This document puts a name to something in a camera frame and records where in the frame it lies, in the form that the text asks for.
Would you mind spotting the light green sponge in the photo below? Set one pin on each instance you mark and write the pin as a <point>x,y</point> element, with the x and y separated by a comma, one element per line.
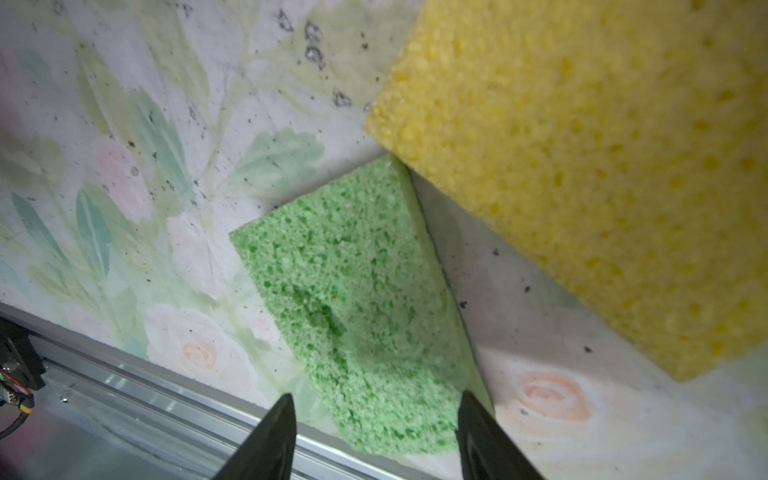
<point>351,276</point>

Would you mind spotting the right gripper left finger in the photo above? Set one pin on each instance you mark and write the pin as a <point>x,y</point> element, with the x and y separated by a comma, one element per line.
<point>267,453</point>

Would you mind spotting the aluminium front rail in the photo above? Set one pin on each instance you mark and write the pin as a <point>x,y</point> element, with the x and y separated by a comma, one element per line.
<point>186,425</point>

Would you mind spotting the lime yellow sponge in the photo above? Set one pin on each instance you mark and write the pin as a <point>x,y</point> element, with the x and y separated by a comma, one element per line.
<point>619,145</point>

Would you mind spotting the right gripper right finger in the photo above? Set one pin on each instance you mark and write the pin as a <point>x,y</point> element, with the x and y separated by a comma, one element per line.
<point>486,452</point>

